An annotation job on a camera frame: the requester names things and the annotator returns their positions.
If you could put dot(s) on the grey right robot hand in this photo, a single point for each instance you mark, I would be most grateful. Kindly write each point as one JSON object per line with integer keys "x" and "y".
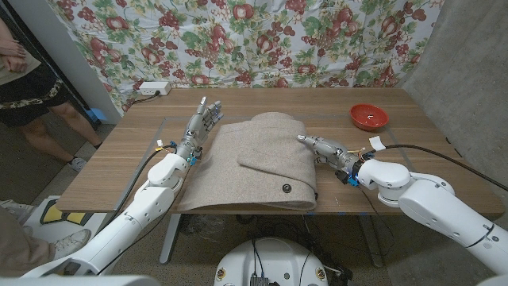
{"x": 331, "y": 153}

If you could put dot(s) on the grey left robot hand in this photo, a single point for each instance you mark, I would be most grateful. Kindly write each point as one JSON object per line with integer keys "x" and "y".
{"x": 198, "y": 127}

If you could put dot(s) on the beige wool coat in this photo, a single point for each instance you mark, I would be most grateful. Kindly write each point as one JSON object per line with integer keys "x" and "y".
{"x": 246, "y": 167}

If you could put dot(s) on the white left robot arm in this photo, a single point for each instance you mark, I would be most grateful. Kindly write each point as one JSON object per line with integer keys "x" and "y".
{"x": 135, "y": 218}

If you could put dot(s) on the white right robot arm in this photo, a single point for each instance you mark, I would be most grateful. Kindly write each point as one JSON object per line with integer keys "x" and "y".
{"x": 436, "y": 206}

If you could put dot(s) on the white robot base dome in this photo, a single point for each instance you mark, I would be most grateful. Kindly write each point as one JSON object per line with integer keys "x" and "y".
{"x": 274, "y": 262}

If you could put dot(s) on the red bowl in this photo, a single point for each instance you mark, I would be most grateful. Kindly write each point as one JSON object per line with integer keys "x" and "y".
{"x": 369, "y": 116}

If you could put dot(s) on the white power strip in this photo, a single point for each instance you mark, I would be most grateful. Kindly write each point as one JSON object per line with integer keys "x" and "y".
{"x": 155, "y": 87}

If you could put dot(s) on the floral fruit print backdrop cloth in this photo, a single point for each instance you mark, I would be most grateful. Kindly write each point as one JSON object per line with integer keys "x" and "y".
{"x": 246, "y": 43}

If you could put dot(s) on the grey table leg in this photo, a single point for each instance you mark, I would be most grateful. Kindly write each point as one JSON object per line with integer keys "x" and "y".
{"x": 170, "y": 238}
{"x": 371, "y": 242}

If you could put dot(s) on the blue object on floor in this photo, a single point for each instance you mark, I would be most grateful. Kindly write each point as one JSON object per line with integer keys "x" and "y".
{"x": 96, "y": 115}

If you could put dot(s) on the yellow and black floor platform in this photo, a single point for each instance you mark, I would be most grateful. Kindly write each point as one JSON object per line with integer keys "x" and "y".
{"x": 59, "y": 217}

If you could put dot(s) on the standing person in black skirt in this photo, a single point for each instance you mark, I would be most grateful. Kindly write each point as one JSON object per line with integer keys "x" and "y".
{"x": 28, "y": 95}

